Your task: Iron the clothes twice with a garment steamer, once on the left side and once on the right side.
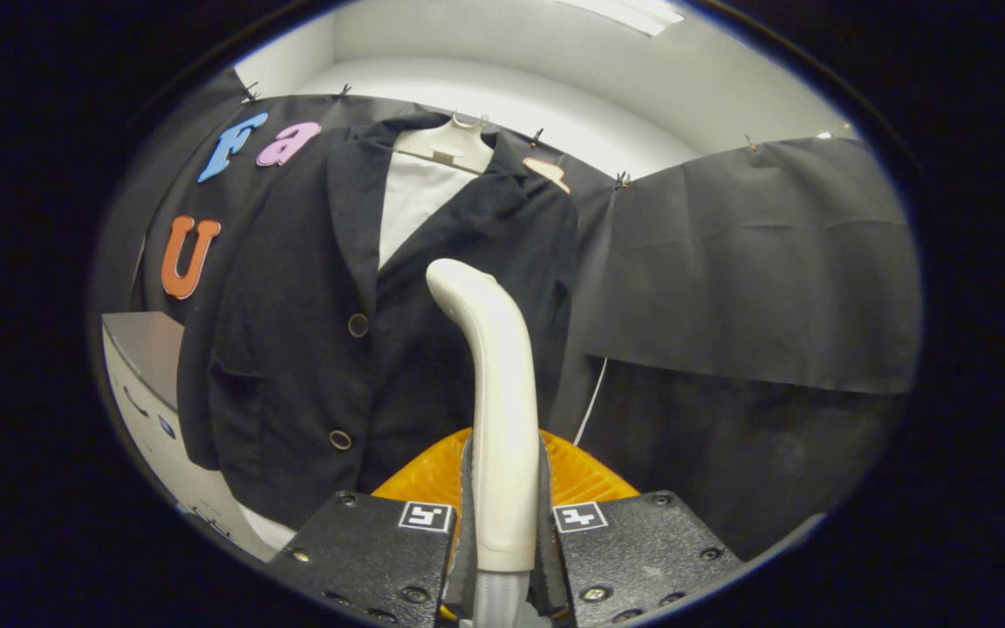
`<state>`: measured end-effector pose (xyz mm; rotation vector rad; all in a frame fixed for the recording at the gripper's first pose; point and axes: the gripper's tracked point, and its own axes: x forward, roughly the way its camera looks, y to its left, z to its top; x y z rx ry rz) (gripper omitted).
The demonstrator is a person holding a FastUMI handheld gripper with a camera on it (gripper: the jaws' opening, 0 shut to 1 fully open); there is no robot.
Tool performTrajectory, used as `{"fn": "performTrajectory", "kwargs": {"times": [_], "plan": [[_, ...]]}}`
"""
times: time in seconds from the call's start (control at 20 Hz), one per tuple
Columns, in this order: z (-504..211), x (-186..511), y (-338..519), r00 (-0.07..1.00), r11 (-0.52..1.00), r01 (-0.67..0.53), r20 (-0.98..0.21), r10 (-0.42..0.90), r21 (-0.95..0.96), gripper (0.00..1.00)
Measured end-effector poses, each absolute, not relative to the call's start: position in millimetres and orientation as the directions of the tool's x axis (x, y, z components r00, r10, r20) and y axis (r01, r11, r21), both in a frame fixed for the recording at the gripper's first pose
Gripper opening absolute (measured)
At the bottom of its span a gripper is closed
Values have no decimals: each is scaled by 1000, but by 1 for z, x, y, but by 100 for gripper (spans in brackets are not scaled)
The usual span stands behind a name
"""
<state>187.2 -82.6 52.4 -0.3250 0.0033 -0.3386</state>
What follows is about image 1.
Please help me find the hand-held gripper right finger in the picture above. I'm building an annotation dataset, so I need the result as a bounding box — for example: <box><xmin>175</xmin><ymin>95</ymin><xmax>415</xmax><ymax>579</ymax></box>
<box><xmin>530</xmin><ymin>427</ymin><xmax>748</xmax><ymax>628</ymax></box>

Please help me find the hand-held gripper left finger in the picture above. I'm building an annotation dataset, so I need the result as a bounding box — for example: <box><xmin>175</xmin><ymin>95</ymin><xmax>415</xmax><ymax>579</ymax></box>
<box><xmin>267</xmin><ymin>427</ymin><xmax>475</xmax><ymax>628</ymax></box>

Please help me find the white garment steamer head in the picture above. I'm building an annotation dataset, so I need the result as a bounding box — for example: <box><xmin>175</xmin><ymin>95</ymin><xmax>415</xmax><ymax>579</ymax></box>
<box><xmin>426</xmin><ymin>258</ymin><xmax>542</xmax><ymax>574</ymax></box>

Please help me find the black suit jacket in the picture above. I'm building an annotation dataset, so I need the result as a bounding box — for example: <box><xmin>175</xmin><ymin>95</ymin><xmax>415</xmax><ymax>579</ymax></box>
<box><xmin>175</xmin><ymin>112</ymin><xmax>582</xmax><ymax>531</ymax></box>

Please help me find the grey white cabinet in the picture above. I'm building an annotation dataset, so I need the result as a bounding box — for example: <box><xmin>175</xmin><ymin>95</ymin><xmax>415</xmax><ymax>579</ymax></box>
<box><xmin>101</xmin><ymin>311</ymin><xmax>294</xmax><ymax>563</ymax></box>

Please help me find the black backdrop cloth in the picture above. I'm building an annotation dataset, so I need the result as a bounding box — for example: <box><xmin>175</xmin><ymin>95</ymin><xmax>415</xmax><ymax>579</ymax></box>
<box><xmin>91</xmin><ymin>68</ymin><xmax>922</xmax><ymax>559</ymax></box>

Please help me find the row of black cloth clips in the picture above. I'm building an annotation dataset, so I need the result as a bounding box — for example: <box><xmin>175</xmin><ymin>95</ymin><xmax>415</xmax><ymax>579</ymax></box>
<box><xmin>241</xmin><ymin>81</ymin><xmax>761</xmax><ymax>190</ymax></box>

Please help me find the ceiling light panel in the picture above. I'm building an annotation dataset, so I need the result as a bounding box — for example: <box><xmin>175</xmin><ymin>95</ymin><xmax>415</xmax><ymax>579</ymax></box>
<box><xmin>555</xmin><ymin>0</ymin><xmax>687</xmax><ymax>38</ymax></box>

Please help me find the pale steamer hose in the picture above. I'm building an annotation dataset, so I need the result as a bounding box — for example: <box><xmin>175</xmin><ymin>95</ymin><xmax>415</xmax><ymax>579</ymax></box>
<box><xmin>472</xmin><ymin>569</ymin><xmax>531</xmax><ymax>628</ymax></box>

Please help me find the white cable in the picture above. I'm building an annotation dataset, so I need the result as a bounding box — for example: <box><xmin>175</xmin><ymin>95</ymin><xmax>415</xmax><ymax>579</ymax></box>
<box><xmin>572</xmin><ymin>356</ymin><xmax>610</xmax><ymax>447</ymax></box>

